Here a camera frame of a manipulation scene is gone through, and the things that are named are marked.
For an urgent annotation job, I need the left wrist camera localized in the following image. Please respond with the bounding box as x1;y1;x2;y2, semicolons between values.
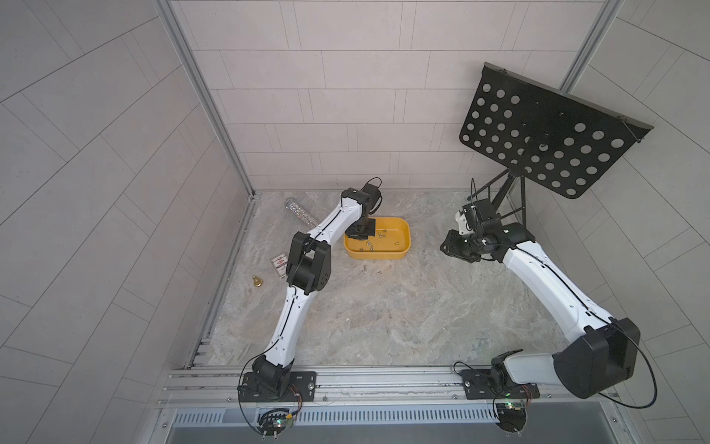
362;183;382;215

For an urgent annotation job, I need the glittery silver tube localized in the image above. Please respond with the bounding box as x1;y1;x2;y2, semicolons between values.
285;197;319;229

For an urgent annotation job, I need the left circuit board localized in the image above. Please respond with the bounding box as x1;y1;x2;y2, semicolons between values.
257;408;296;440

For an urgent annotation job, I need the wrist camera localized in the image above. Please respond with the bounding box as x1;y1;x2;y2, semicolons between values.
362;183;382;215
455;199;502;238

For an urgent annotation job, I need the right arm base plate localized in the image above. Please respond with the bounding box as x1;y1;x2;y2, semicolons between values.
457;368;540;401

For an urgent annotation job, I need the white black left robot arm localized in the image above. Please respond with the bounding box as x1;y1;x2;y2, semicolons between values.
253;183;382;396

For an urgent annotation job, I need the circuit board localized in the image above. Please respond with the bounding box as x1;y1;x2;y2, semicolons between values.
257;408;296;440
494;403;527;435

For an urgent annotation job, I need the yellow plastic storage box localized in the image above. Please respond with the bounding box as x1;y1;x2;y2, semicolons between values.
344;218;412;260

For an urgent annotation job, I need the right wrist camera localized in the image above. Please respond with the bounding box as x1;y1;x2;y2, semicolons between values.
455;199;502;238

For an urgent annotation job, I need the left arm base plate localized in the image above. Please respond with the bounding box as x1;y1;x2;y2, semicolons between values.
239;371;317;403

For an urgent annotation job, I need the aluminium mounting rail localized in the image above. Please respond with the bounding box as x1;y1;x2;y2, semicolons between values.
156;364;580;410

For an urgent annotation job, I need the playing card box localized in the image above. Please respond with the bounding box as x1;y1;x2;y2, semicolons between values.
271;253;288;279

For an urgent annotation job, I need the right circuit board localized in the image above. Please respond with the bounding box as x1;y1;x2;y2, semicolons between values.
494;403;527;435

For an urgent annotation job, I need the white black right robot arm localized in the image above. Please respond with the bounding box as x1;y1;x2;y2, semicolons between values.
440;223;640;399

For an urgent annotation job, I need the black music stand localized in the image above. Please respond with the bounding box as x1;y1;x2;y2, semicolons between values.
459;63;653;199

